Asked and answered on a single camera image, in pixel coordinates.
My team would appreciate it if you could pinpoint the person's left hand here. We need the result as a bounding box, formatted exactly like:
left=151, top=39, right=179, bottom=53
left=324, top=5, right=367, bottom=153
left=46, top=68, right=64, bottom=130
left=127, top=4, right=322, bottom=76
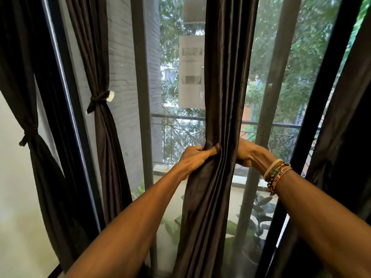
left=177, top=143, right=221, bottom=181

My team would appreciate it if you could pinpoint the person's right hand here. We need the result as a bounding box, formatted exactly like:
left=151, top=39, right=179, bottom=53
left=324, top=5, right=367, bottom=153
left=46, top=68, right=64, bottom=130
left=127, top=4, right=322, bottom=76
left=236, top=138, right=277, bottom=177

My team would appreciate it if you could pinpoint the dark brown curtain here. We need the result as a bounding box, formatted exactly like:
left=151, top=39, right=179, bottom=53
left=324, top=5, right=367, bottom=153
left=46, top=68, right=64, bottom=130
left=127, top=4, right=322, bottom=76
left=266, top=8, right=371, bottom=278
left=0, top=0, right=100, bottom=273
left=64, top=0, right=134, bottom=226
left=172, top=0, right=260, bottom=278

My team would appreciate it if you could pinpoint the person's right forearm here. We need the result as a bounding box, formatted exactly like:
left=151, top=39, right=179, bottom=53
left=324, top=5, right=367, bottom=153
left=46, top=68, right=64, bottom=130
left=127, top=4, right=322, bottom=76
left=275, top=169, right=371, bottom=278

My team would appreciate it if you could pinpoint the person's left forearm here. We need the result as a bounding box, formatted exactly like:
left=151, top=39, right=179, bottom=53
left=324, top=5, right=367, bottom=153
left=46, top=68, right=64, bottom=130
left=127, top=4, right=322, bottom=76
left=65, top=163, right=192, bottom=278

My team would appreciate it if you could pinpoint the black metal balcony railing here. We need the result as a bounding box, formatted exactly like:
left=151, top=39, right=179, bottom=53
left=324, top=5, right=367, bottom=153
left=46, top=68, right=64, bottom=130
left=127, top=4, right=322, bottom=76
left=150, top=113, right=322, bottom=177

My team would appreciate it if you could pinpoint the dark leafy potted plant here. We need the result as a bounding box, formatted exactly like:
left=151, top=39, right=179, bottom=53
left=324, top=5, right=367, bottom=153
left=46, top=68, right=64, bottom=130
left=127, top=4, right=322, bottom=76
left=226, top=193, right=277, bottom=267

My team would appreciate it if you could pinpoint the grey concrete building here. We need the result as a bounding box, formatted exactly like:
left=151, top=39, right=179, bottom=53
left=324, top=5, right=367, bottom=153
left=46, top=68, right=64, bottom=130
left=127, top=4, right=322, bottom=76
left=177, top=0, right=207, bottom=110

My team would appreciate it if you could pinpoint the green beaded bracelet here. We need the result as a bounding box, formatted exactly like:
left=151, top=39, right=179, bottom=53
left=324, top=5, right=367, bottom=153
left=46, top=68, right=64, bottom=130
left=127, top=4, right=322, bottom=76
left=266, top=162, right=291, bottom=192

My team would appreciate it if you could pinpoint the orange woven patterned bracelet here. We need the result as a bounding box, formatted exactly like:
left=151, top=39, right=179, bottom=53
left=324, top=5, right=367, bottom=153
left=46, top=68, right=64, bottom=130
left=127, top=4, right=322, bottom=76
left=271, top=166, right=293, bottom=197

